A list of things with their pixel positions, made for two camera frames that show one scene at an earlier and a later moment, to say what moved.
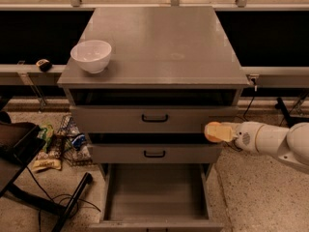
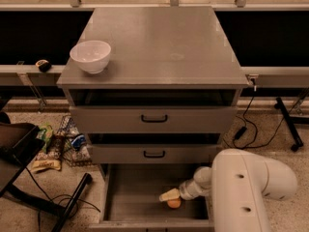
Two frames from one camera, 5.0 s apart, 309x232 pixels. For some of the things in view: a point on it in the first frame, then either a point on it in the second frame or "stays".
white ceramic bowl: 92,55 stays
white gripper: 245,135 -> 185,190
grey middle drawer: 156,153 stays
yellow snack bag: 46,163 stays
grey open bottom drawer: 155,197 stays
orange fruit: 209,137 -> 175,203
